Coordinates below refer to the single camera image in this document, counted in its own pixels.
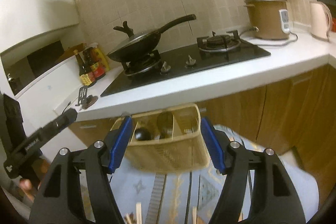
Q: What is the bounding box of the black glass gas stove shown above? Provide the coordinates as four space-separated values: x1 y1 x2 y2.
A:
100 30 272 98

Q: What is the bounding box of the red label sauce bottle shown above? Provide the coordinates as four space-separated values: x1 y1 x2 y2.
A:
83 47 106 81

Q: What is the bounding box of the yellow label soy sauce bottle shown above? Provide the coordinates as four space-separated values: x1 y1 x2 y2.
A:
73 49 96 87

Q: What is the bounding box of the black plastic spoon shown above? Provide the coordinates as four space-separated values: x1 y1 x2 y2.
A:
134 127 152 141

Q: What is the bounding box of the white electric kettle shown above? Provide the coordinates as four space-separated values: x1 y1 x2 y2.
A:
310 1 332 40

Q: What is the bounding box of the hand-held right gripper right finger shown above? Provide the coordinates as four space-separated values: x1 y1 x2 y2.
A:
201 117 306 224

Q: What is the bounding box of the kitchen counter with wooden cabinets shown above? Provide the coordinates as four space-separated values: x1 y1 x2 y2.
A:
54 22 336 177

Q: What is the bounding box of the slotted metal spatula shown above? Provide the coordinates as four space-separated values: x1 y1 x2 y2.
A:
76 87 89 107

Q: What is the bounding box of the brown rice cooker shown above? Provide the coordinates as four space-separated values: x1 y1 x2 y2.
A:
243 0 291 40

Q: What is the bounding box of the dark appliance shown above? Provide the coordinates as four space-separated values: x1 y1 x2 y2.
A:
26 40 65 78

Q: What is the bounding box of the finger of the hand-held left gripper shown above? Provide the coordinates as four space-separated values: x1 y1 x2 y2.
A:
12 109 79 159

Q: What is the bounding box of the yellow plastic utensil basket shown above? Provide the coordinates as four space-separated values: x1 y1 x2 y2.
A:
110 103 210 175

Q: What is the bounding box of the rice cooker power cable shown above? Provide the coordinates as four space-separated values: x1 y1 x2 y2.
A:
239 26 299 46

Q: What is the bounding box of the patterned blue tablecloth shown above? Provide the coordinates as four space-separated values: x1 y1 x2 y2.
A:
79 124 320 224

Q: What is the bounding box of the person's left hand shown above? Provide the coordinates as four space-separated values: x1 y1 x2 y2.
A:
19 178 37 201

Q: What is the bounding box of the wok lid with black handle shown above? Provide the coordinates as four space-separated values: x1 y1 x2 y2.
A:
113 20 159 49

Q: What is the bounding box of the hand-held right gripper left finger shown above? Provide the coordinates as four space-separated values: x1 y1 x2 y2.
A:
28 116 132 224

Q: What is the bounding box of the white wall cabinet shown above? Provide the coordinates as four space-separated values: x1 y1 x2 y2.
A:
0 0 80 52

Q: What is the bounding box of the black wok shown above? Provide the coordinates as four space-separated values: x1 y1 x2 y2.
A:
106 14 197 63

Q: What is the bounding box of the brown cardboard box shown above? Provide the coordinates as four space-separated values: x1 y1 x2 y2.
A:
56 43 88 62

